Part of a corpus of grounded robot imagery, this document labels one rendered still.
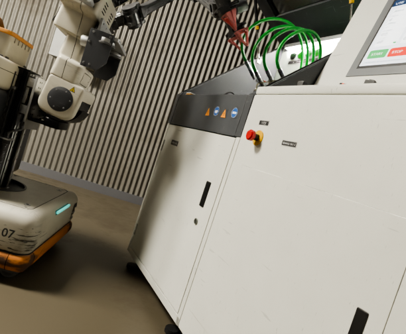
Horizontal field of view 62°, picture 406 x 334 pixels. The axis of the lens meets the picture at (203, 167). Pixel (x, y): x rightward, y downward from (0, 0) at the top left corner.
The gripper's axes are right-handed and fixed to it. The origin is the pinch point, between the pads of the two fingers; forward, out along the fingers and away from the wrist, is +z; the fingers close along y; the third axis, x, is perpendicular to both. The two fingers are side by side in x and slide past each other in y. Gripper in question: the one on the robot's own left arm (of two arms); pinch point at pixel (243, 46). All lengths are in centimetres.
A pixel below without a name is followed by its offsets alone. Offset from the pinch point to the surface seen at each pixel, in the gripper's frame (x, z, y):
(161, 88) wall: -22, -35, 187
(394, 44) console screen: -14, 30, -54
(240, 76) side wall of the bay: -13.4, 6.8, 35.4
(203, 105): 28.2, 15.0, 6.3
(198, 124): 34.4, 21.7, 7.3
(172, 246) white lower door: 70, 62, 7
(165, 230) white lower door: 68, 57, 17
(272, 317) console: 65, 77, -54
